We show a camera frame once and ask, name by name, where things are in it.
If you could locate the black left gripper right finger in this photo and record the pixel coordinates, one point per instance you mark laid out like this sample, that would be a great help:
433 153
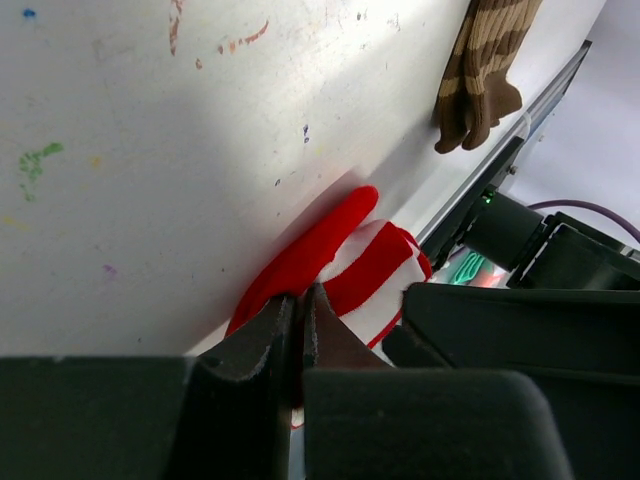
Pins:
364 419

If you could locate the aluminium front rail frame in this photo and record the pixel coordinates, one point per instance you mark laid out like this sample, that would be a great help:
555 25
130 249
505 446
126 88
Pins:
500 161

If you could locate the brown beige striped sock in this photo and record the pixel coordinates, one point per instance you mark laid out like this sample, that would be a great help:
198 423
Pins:
474 93

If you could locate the red white striped sock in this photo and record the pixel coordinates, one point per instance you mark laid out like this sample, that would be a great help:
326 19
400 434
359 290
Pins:
351 271

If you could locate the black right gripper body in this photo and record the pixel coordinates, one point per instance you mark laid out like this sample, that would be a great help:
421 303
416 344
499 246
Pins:
580 347

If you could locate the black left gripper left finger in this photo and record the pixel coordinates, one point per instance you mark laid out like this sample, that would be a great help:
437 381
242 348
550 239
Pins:
223 414

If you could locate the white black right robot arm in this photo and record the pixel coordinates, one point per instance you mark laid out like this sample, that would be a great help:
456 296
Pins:
555 252

